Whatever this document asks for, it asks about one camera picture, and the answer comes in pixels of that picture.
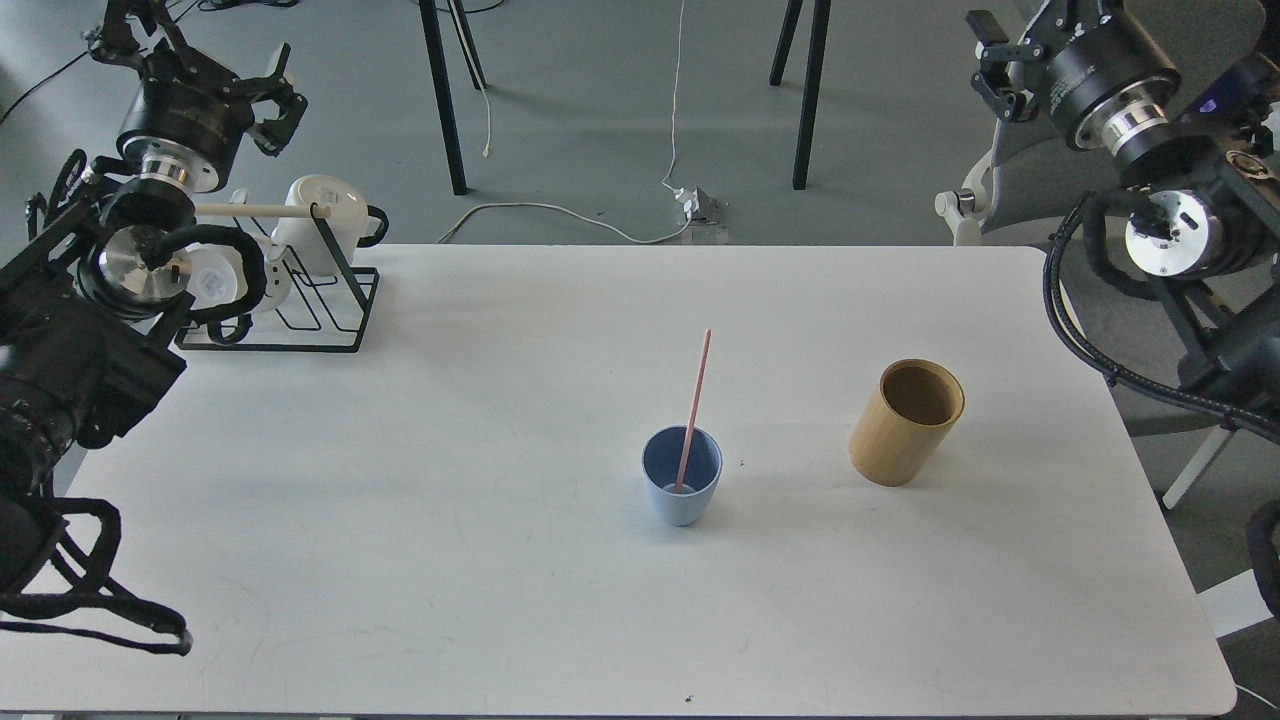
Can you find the white cable on floor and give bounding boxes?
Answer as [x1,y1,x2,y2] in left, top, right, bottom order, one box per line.
[436,0,701,246]

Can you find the bamboo cylinder holder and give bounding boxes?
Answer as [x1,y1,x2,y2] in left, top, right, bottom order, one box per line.
[847,357,966,487]

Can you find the blue plastic cup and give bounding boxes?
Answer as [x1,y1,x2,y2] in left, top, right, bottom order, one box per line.
[641,425,723,527]

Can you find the black wire mug rack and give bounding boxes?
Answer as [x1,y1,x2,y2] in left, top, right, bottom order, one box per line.
[177,196,380,354]

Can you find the white mug rear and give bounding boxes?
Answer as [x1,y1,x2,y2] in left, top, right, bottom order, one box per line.
[270,174,389,281]

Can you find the white mug front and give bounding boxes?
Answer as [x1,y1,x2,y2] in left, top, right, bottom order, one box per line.
[187,233,292,345]

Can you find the white power plug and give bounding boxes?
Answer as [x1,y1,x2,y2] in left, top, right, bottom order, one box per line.
[673,186,722,227]

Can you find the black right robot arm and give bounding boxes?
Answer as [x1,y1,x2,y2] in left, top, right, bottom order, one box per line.
[966,1,1277,442]

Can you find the black table leg left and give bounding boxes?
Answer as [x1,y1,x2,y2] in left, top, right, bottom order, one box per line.
[416,1,488,196]

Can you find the grey office chair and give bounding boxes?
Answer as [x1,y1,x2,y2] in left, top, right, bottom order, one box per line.
[934,0,1280,509]

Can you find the black cable loop left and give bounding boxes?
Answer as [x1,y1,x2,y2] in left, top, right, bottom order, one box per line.
[0,497,195,659]

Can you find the pink chopstick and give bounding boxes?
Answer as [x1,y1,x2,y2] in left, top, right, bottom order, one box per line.
[675,328,713,495]

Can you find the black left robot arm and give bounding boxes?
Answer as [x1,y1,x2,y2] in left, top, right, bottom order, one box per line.
[3,1,308,600]

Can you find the black table leg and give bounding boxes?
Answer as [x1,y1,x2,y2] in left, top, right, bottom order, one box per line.
[416,1,488,196]
[768,1,832,191]

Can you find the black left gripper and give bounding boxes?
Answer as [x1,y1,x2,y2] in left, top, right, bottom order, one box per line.
[90,1,308,193]

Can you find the black table leg right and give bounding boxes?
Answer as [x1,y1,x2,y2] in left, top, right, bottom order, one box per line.
[768,1,832,191]

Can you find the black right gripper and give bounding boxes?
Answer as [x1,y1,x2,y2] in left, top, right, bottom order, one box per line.
[965,1,1181,152]

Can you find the white mug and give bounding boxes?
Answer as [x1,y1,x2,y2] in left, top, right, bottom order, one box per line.
[270,174,389,281]
[187,233,292,345]

